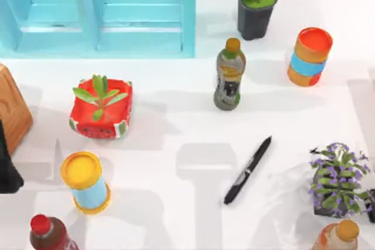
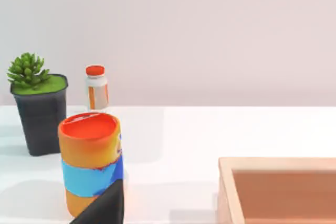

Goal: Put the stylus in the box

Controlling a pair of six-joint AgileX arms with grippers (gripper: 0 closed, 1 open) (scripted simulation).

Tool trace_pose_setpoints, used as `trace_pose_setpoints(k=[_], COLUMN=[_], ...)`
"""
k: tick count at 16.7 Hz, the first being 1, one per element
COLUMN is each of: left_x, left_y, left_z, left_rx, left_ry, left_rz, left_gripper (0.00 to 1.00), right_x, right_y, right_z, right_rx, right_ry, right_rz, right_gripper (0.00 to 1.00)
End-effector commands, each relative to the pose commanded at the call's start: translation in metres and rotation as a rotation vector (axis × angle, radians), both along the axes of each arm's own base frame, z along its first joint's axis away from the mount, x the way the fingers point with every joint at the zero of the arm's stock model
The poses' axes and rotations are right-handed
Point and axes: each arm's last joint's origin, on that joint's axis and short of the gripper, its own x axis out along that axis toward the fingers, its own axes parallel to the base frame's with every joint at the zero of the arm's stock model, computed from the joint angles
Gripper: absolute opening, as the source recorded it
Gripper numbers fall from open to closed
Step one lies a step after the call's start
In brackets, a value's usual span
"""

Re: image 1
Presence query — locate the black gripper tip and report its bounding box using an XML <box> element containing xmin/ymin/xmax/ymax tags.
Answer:
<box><xmin>0</xmin><ymin>119</ymin><xmax>25</xmax><ymax>194</ymax></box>

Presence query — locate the yellow and blue can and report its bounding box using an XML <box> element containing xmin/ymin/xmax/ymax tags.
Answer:
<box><xmin>60</xmin><ymin>151</ymin><xmax>111</xmax><ymax>215</ymax></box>

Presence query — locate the light blue rack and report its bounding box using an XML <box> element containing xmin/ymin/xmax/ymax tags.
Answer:
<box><xmin>0</xmin><ymin>0</ymin><xmax>196</xmax><ymax>59</ymax></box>

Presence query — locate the orange and blue can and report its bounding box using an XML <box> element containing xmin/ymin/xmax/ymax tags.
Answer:
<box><xmin>287</xmin><ymin>26</ymin><xmax>334</xmax><ymax>87</ymax></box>

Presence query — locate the red watermelon plant pot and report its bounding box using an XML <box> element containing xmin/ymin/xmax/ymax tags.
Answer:
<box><xmin>69</xmin><ymin>74</ymin><xmax>134</xmax><ymax>139</ymax></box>

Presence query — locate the black marker pen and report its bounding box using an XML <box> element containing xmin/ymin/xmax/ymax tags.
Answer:
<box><xmin>223</xmin><ymin>135</ymin><xmax>273</xmax><ymax>206</ymax></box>

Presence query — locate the dark red cap bottle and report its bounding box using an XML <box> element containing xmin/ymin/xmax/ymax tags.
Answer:
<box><xmin>29</xmin><ymin>214</ymin><xmax>80</xmax><ymax>250</ymax></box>

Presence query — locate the purple flower plant pot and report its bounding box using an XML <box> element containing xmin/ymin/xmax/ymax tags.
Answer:
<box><xmin>308</xmin><ymin>142</ymin><xmax>375</xmax><ymax>224</ymax></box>

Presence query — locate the grey bottle with orange cap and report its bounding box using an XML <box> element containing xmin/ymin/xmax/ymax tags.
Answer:
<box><xmin>213</xmin><ymin>37</ymin><xmax>246</xmax><ymax>112</ymax></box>

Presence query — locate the orange bottle with yellow cap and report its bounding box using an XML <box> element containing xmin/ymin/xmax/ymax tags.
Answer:
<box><xmin>311</xmin><ymin>218</ymin><xmax>360</xmax><ymax>250</ymax></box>

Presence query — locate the dark grey succulent plant pot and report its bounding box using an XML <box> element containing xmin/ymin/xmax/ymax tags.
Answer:
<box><xmin>236</xmin><ymin>0</ymin><xmax>278</xmax><ymax>42</ymax></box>

